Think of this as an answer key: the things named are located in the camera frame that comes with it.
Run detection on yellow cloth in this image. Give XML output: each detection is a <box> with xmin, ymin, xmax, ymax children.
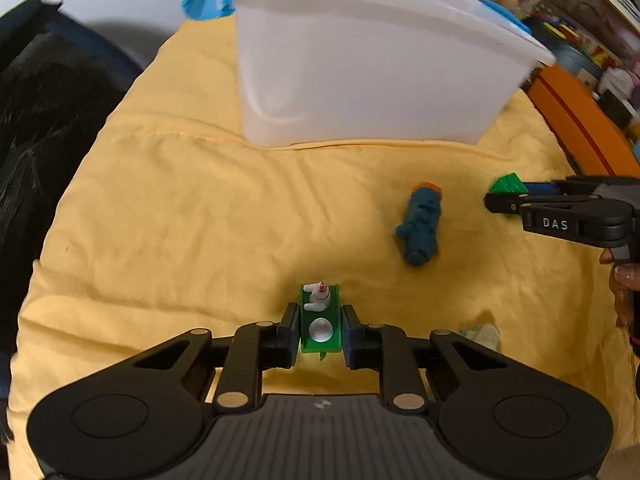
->
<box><xmin>7</xmin><ymin>12</ymin><xmax>640</xmax><ymax>480</ymax></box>

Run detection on beige cylinder toy teal base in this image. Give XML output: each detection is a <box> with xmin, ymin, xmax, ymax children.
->
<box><xmin>457</xmin><ymin>322</ymin><xmax>501</xmax><ymax>353</ymax></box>

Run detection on black and blue chair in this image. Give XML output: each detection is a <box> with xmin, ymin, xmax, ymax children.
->
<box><xmin>0</xmin><ymin>0</ymin><xmax>146</xmax><ymax>441</ymax></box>

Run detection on green square toy brick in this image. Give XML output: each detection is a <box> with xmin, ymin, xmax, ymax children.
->
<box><xmin>487</xmin><ymin>173</ymin><xmax>530</xmax><ymax>196</ymax></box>

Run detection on person's right hand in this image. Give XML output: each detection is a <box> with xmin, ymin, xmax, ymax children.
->
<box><xmin>599</xmin><ymin>247</ymin><xmax>640</xmax><ymax>331</ymax></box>

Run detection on green patterned toy block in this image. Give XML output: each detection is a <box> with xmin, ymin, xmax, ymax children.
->
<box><xmin>299</xmin><ymin>280</ymin><xmax>345</xmax><ymax>361</ymax></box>

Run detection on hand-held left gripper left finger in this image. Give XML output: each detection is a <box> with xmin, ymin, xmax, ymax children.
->
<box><xmin>135</xmin><ymin>302</ymin><xmax>301</xmax><ymax>413</ymax></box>

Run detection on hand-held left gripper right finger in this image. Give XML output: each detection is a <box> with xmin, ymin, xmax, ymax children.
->
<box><xmin>341</xmin><ymin>304</ymin><xmax>506</xmax><ymax>413</ymax></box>

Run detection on teal toy figure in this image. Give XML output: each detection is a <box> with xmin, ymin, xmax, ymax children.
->
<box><xmin>395</xmin><ymin>181</ymin><xmax>443</xmax><ymax>267</ymax></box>

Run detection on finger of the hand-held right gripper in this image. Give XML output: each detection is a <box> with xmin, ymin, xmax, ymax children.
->
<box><xmin>520</xmin><ymin>175</ymin><xmax>640</xmax><ymax>196</ymax></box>
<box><xmin>484</xmin><ymin>193</ymin><xmax>603</xmax><ymax>216</ymax></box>

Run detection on orange box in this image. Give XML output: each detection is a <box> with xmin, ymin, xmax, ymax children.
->
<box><xmin>527</xmin><ymin>65</ymin><xmax>640</xmax><ymax>178</ymax></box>

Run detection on white plastic bin blue handles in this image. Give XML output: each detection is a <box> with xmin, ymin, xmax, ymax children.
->
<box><xmin>182</xmin><ymin>0</ymin><xmax>556</xmax><ymax>150</ymax></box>

